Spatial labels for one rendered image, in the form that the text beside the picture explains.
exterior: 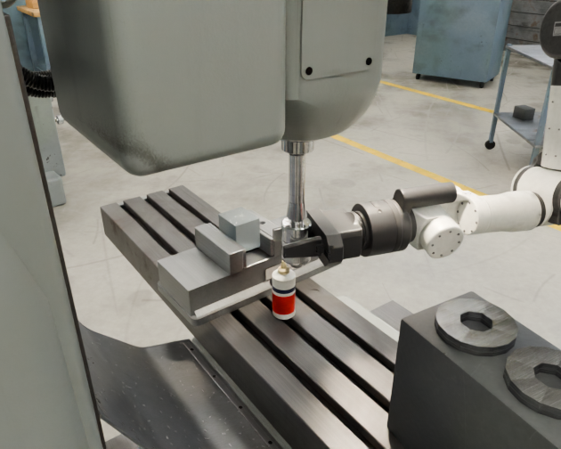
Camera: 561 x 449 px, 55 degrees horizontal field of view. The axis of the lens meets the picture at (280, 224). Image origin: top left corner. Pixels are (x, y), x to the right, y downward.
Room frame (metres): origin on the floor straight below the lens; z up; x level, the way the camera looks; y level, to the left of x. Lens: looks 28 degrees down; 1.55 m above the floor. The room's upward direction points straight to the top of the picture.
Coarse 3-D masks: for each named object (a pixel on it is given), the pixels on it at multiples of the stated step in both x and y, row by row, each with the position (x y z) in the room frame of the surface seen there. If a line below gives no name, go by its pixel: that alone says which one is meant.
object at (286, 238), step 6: (282, 234) 0.72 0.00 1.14; (288, 234) 0.71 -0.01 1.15; (300, 234) 0.71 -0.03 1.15; (306, 234) 0.71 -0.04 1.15; (282, 240) 0.72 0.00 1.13; (288, 240) 0.71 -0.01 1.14; (294, 240) 0.70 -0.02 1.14; (300, 240) 0.71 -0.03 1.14; (282, 258) 0.72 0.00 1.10; (288, 258) 0.71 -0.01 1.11; (294, 258) 0.70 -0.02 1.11; (300, 258) 0.71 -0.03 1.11; (306, 258) 0.71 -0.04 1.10; (288, 264) 0.71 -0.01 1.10; (294, 264) 0.71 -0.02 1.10; (300, 264) 0.71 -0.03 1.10
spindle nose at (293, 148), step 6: (282, 144) 0.72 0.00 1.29; (288, 144) 0.71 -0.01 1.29; (294, 144) 0.70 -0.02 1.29; (300, 144) 0.70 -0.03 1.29; (306, 144) 0.71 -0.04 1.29; (312, 144) 0.72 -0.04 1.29; (282, 150) 0.72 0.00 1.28; (288, 150) 0.71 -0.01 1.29; (294, 150) 0.70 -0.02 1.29; (300, 150) 0.70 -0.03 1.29; (306, 150) 0.71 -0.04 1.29; (312, 150) 0.72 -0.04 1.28
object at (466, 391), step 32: (416, 320) 0.51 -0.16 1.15; (448, 320) 0.49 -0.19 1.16; (480, 320) 0.50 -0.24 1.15; (512, 320) 0.49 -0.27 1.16; (416, 352) 0.48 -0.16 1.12; (448, 352) 0.45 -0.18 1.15; (480, 352) 0.44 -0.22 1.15; (512, 352) 0.45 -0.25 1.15; (544, 352) 0.44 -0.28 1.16; (416, 384) 0.48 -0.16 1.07; (448, 384) 0.44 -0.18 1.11; (480, 384) 0.40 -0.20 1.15; (512, 384) 0.39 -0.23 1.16; (544, 384) 0.40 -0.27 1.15; (416, 416) 0.47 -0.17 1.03; (448, 416) 0.43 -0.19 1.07; (480, 416) 0.40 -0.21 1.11; (512, 416) 0.37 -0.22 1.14; (544, 416) 0.36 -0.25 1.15; (416, 448) 0.46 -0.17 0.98; (448, 448) 0.42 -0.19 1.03; (480, 448) 0.39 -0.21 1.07; (512, 448) 0.36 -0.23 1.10; (544, 448) 0.33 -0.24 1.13
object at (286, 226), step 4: (284, 220) 0.73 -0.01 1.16; (288, 220) 0.73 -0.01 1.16; (304, 220) 0.73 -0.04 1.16; (308, 220) 0.73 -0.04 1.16; (284, 224) 0.72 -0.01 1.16; (288, 224) 0.72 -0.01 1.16; (292, 224) 0.72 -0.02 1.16; (300, 224) 0.72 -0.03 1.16; (304, 224) 0.72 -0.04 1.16; (308, 224) 0.72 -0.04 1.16; (284, 228) 0.71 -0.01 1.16; (288, 228) 0.71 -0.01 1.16; (292, 228) 0.71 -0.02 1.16; (296, 228) 0.71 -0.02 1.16; (300, 228) 0.71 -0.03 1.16; (304, 228) 0.71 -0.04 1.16; (308, 228) 0.71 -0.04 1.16; (288, 232) 0.71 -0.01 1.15; (292, 232) 0.71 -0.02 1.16; (296, 232) 0.70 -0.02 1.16; (300, 232) 0.71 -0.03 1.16; (304, 232) 0.71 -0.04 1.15
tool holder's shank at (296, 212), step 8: (296, 160) 0.72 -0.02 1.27; (304, 160) 0.72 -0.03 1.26; (296, 168) 0.72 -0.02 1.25; (304, 168) 0.72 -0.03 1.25; (296, 176) 0.72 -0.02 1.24; (304, 176) 0.72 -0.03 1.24; (296, 184) 0.72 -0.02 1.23; (304, 184) 0.72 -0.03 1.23; (296, 192) 0.72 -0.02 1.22; (304, 192) 0.72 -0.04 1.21; (296, 200) 0.72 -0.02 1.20; (304, 200) 0.72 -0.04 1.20; (288, 208) 0.72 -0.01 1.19; (296, 208) 0.71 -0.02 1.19; (304, 208) 0.72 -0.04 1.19; (288, 216) 0.72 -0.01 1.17; (296, 216) 0.71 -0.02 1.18; (304, 216) 0.72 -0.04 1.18; (296, 224) 0.72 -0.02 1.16
